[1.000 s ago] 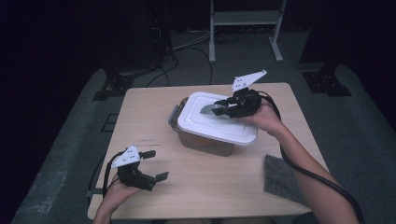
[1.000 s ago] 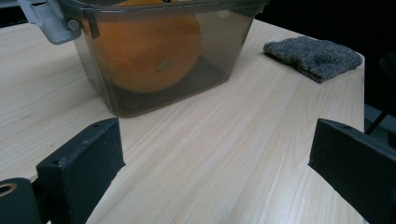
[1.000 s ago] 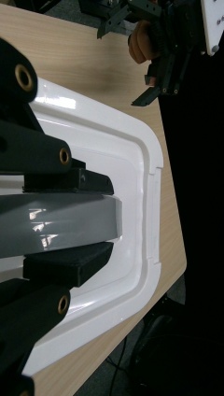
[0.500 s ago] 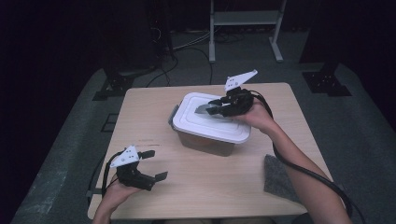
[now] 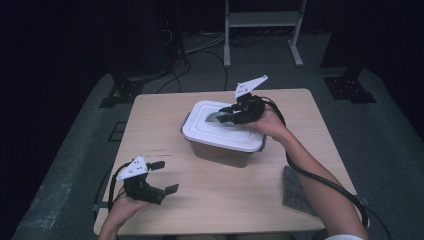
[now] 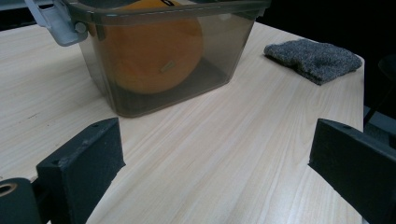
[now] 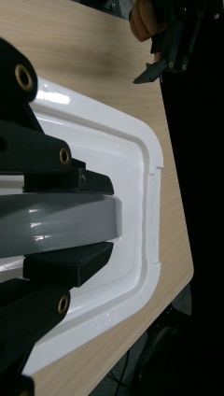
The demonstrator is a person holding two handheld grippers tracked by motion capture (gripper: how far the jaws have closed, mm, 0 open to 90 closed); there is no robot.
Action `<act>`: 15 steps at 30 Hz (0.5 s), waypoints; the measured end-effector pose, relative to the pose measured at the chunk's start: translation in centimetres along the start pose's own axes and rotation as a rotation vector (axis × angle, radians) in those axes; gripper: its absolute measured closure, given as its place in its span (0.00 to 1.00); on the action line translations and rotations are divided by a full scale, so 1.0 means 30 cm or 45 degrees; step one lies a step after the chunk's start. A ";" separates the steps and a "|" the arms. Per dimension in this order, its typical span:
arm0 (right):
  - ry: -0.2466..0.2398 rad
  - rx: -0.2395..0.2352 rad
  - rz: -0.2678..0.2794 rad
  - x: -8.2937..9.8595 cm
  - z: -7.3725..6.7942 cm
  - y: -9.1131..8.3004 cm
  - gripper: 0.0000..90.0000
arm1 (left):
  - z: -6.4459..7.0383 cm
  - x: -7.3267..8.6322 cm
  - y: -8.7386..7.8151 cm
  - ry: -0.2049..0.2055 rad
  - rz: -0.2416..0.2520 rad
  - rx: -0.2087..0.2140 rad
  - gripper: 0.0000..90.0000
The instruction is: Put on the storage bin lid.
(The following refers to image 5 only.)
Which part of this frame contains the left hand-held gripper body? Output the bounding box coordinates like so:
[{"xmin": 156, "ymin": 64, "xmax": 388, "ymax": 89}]
[{"xmin": 115, "ymin": 155, "xmax": 167, "ymax": 206}]

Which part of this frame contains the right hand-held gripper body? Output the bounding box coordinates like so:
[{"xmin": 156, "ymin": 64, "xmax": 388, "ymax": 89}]
[{"xmin": 219, "ymin": 74, "xmax": 269, "ymax": 126}]

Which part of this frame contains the white lid with grey handle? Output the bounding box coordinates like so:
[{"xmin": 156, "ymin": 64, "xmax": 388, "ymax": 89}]
[{"xmin": 181, "ymin": 100, "xmax": 266, "ymax": 154}]

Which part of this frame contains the translucent plastic storage box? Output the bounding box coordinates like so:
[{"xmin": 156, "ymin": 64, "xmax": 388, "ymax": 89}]
[{"xmin": 180, "ymin": 112, "xmax": 267, "ymax": 169}]

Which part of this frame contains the grey fuzzy cloth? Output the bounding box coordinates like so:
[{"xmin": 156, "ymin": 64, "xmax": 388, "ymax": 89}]
[{"xmin": 282, "ymin": 165, "xmax": 318, "ymax": 217}]

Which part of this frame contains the person's left hand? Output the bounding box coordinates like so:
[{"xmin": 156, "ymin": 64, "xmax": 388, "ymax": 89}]
[{"xmin": 105, "ymin": 187, "xmax": 151, "ymax": 231}]

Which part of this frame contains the person's right hand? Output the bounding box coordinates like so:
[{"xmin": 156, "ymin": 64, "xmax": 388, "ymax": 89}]
[{"xmin": 244, "ymin": 106, "xmax": 291, "ymax": 143}]

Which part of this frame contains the black floor tape marking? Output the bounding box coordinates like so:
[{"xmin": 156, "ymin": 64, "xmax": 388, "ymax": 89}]
[{"xmin": 107, "ymin": 121, "xmax": 128, "ymax": 143}]

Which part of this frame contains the black stand base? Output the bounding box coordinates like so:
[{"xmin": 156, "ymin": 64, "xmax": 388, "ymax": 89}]
[
  {"xmin": 98, "ymin": 64, "xmax": 168, "ymax": 109},
  {"xmin": 321, "ymin": 64, "xmax": 378, "ymax": 105}
]

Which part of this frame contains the white metal stand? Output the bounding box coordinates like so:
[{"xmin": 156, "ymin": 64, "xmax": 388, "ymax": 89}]
[{"xmin": 223, "ymin": 0, "xmax": 308, "ymax": 68}]

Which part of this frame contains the person's white shirt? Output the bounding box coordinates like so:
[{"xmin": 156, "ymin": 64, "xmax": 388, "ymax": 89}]
[{"xmin": 327, "ymin": 234, "xmax": 365, "ymax": 240}]

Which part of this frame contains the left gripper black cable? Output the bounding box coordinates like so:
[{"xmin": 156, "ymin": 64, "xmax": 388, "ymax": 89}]
[{"xmin": 107, "ymin": 161, "xmax": 135, "ymax": 215}]

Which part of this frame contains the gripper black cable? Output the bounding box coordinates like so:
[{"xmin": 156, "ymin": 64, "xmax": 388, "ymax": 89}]
[
  {"xmin": 262, "ymin": 96, "xmax": 370, "ymax": 232},
  {"xmin": 107, "ymin": 161, "xmax": 135, "ymax": 215}
]

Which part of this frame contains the black floor cable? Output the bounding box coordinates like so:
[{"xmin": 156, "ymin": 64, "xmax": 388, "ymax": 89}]
[
  {"xmin": 365, "ymin": 204, "xmax": 393, "ymax": 240},
  {"xmin": 94, "ymin": 165, "xmax": 113, "ymax": 204},
  {"xmin": 192, "ymin": 49, "xmax": 230, "ymax": 92},
  {"xmin": 155, "ymin": 59, "xmax": 193, "ymax": 95}
]

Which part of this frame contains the white floor cable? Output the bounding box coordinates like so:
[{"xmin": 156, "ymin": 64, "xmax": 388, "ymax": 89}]
[{"xmin": 184, "ymin": 32, "xmax": 228, "ymax": 55}]

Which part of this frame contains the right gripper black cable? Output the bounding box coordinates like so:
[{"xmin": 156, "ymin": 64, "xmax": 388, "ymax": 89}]
[{"xmin": 262, "ymin": 96, "xmax": 370, "ymax": 232}]

